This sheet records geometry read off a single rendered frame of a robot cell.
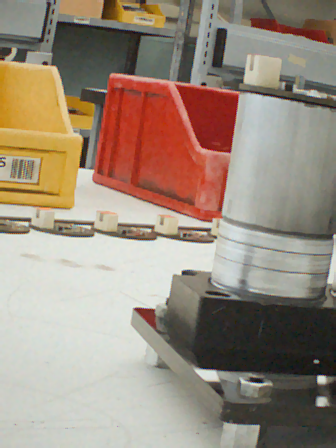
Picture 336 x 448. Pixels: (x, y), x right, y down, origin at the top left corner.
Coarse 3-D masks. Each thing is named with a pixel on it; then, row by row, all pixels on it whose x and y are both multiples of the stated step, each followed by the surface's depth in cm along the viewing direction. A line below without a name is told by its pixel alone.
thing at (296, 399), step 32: (160, 320) 24; (160, 352) 23; (192, 352) 22; (224, 352) 22; (256, 352) 23; (192, 384) 21; (224, 384) 20; (288, 384) 20; (320, 384) 21; (224, 416) 19; (256, 416) 19; (288, 416) 19; (320, 416) 19
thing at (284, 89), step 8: (240, 88) 24; (248, 88) 23; (256, 88) 23; (264, 88) 23; (280, 88) 23; (288, 88) 23; (288, 96) 23; (296, 96) 23; (304, 96) 23; (312, 96) 23; (328, 96) 23; (328, 104) 23
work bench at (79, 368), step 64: (0, 256) 35; (64, 256) 37; (128, 256) 39; (192, 256) 42; (0, 320) 27; (64, 320) 28; (128, 320) 29; (0, 384) 21; (64, 384) 22; (128, 384) 23
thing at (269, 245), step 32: (256, 96) 23; (256, 128) 23; (288, 128) 23; (320, 128) 23; (256, 160) 23; (288, 160) 23; (320, 160) 23; (256, 192) 23; (288, 192) 23; (320, 192) 23; (224, 224) 24; (256, 224) 23; (288, 224) 23; (320, 224) 23; (224, 256) 24; (256, 256) 23; (288, 256) 23; (320, 256) 23; (224, 288) 24; (256, 288) 23; (288, 288) 23; (320, 288) 24
